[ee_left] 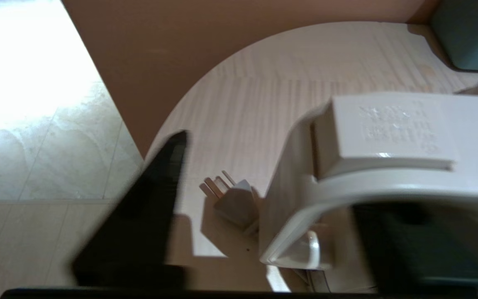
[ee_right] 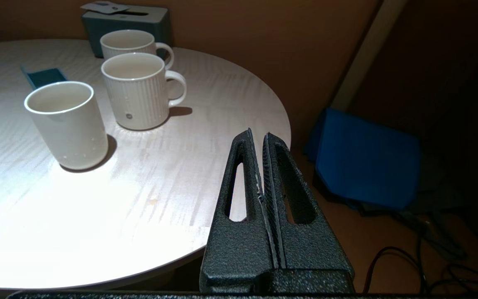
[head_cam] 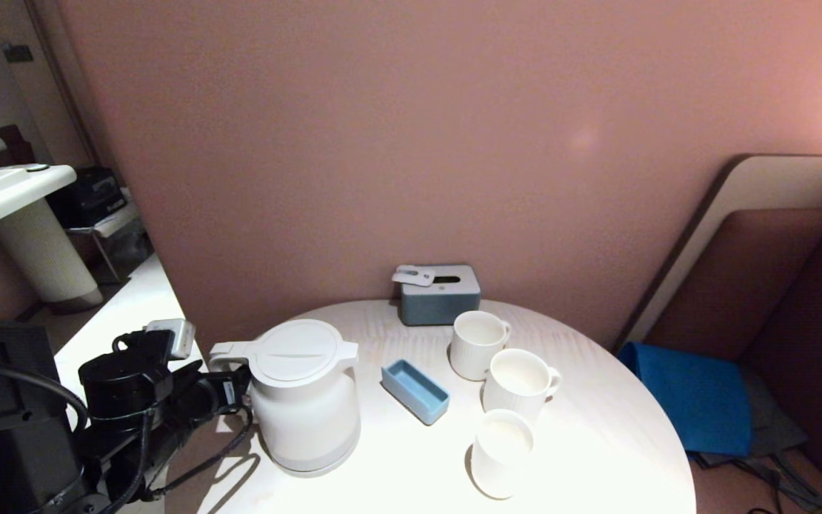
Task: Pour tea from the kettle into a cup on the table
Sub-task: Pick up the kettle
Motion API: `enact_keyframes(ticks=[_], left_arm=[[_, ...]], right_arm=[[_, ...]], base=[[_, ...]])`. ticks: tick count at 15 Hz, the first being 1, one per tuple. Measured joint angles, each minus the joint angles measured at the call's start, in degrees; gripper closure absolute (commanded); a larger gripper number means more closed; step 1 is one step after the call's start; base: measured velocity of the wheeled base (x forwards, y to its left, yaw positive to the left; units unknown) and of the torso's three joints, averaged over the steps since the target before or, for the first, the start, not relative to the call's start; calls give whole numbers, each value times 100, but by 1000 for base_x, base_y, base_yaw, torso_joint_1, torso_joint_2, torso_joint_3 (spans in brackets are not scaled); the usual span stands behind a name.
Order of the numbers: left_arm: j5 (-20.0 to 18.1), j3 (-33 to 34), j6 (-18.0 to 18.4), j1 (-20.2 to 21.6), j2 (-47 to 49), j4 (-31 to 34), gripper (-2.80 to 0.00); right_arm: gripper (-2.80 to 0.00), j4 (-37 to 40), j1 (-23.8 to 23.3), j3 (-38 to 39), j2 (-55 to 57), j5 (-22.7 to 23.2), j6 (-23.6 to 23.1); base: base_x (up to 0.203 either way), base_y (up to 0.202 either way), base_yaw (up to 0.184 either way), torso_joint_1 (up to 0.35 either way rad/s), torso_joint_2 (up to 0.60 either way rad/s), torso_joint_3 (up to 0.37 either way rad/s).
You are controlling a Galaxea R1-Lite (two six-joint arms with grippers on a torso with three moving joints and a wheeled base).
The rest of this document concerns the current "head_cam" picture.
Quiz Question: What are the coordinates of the white ribbed ceramic mug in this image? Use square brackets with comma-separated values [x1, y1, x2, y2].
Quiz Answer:
[482, 348, 563, 422]
[450, 311, 512, 381]
[470, 409, 535, 500]

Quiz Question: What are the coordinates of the grey bag with straps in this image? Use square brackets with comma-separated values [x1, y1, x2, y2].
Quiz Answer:
[689, 368, 822, 511]

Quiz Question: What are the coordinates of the black box appliance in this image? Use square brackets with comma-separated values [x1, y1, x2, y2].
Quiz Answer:
[51, 168, 128, 229]

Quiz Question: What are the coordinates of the metal stool with white top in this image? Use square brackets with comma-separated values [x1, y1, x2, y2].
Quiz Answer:
[65, 203, 155, 286]

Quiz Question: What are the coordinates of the brown upholstered bench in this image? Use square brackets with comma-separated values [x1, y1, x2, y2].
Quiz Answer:
[643, 208, 822, 514]

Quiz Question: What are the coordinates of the grey-blue tissue box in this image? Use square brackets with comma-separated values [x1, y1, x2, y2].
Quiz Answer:
[397, 266, 482, 327]

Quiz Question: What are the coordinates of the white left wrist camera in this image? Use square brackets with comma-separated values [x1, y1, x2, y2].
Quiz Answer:
[146, 319, 196, 360]

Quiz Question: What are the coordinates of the small blue rectangular tray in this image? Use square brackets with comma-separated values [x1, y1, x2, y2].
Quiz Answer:
[381, 359, 450, 426]

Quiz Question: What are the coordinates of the blue cloth bag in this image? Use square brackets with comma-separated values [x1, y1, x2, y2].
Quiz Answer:
[618, 343, 753, 458]

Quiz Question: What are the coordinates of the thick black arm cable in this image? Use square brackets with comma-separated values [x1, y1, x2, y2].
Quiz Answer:
[0, 357, 91, 436]

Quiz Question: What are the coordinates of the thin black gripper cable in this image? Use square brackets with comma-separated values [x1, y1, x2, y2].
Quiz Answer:
[143, 405, 255, 500]

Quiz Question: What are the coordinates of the brown wooden holder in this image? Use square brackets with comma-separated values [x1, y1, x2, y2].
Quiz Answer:
[0, 126, 38, 170]

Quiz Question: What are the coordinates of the white electric kettle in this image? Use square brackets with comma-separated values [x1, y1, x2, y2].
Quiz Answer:
[209, 319, 362, 478]

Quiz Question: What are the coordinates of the beige backrest panel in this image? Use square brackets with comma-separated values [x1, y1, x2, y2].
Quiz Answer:
[614, 154, 822, 351]

